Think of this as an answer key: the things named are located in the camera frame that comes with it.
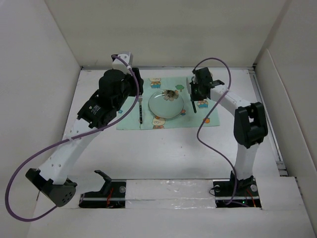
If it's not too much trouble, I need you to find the silver fork black handle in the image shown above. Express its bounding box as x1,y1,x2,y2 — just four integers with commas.
138,95,143,124

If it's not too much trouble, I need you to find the black handled table knife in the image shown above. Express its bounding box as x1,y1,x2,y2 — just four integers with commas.
186,77,197,114

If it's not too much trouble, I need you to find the green cartoon print cloth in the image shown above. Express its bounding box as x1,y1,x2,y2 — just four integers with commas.
116,76,220,130

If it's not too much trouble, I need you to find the green floral plate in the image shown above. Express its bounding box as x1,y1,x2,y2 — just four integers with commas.
149,90,184,119

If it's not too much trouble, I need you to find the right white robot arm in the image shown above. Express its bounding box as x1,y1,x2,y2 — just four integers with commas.
187,67,268,195

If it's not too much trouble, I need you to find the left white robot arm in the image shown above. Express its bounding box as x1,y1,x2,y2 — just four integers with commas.
26,67,144,207

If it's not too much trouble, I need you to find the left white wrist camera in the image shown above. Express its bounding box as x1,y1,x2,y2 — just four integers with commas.
111,52,133,74

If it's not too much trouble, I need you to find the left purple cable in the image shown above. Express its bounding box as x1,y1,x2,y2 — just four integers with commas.
5,56,139,222

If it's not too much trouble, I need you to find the purple cable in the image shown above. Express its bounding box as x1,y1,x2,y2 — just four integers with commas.
5,56,139,222
192,58,238,205

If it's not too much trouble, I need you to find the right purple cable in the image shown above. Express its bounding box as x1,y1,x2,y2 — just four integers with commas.
192,58,238,205

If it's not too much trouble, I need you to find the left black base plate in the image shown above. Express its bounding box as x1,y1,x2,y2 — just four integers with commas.
79,180,126,209

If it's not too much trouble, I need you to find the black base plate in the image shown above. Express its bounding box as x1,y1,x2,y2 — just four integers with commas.
209,176,262,208
79,180,126,209

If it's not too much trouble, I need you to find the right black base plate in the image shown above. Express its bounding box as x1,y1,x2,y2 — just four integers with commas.
209,176,262,208

